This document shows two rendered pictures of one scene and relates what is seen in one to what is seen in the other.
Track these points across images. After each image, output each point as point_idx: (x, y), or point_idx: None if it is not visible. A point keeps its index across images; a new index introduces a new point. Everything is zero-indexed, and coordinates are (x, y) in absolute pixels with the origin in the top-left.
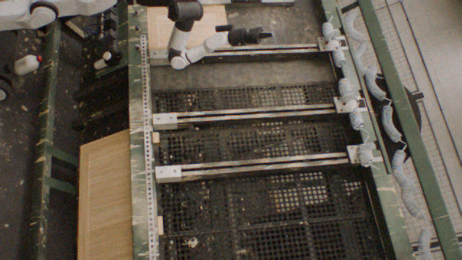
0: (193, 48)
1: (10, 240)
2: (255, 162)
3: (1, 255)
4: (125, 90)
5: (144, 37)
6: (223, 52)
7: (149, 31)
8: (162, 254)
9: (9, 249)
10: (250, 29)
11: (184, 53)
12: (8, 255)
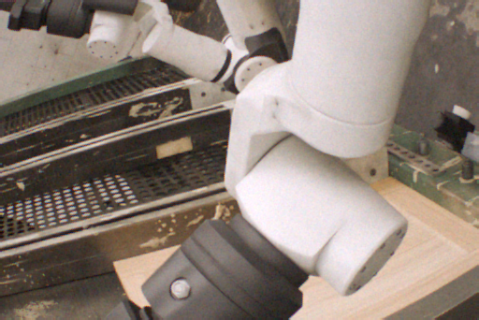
0: (203, 36)
1: (428, 136)
2: (56, 123)
3: (421, 120)
4: None
5: (430, 168)
6: (134, 213)
7: (442, 210)
8: (188, 76)
9: (422, 133)
10: (41, 3)
11: (232, 48)
12: (418, 129)
